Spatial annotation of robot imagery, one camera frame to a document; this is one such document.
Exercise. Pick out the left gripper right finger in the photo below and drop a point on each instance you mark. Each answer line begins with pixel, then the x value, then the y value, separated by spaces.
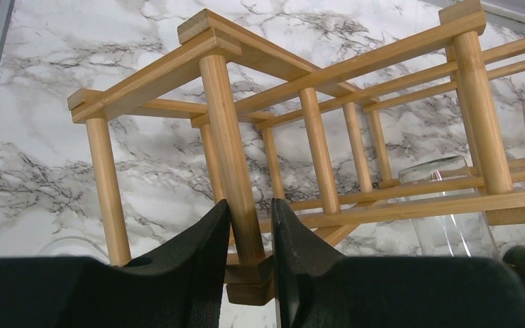
pixel 317 286

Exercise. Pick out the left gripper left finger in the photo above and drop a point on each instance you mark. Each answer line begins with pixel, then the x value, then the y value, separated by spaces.
pixel 177 284

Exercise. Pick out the wooden lattice wine rack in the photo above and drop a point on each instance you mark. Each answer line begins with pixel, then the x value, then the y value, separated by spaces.
pixel 222 75

